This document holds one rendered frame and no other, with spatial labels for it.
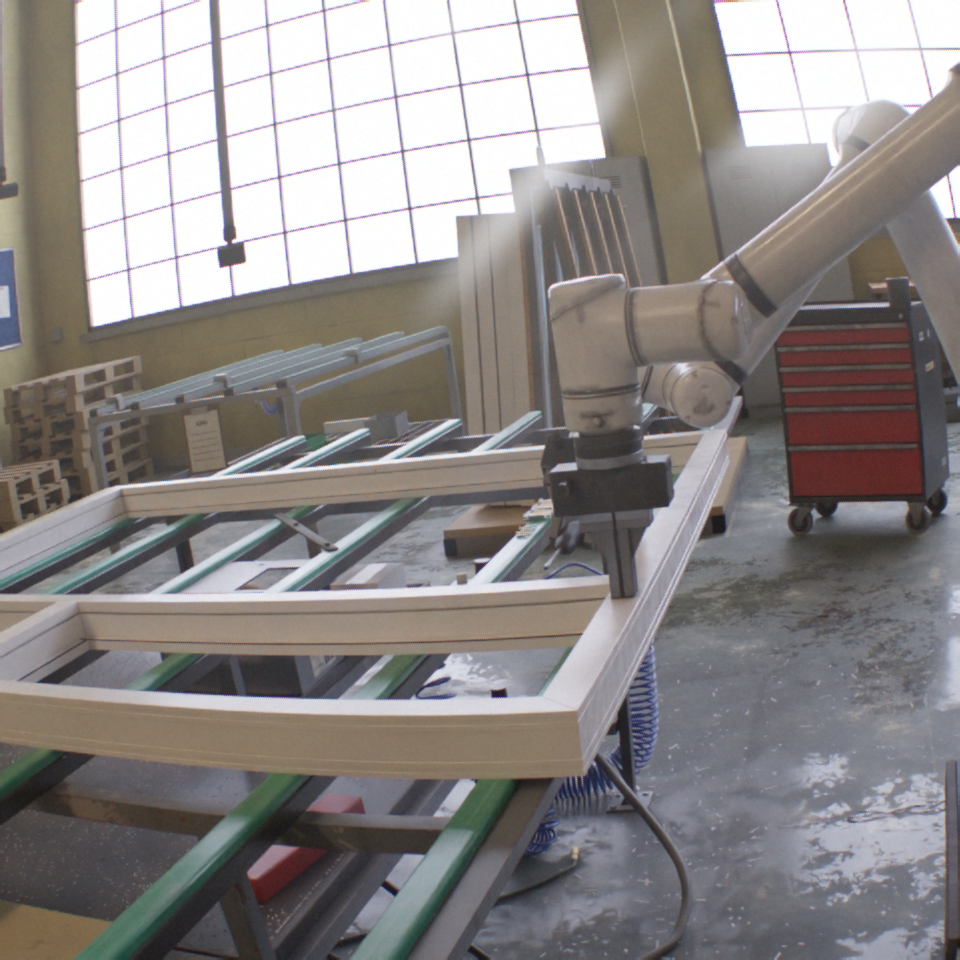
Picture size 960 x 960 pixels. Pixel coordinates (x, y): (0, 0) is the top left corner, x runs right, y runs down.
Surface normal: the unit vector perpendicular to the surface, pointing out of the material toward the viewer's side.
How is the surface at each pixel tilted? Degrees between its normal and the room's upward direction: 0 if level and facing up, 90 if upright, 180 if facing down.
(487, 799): 0
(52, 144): 90
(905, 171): 101
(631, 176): 90
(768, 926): 0
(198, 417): 86
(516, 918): 0
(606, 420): 90
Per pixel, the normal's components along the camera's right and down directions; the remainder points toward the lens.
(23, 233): 0.96, -0.09
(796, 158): -0.26, 0.19
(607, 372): 0.20, 0.16
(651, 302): -0.36, -0.53
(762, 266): -0.46, 0.04
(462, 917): -0.14, -0.98
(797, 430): -0.59, 0.21
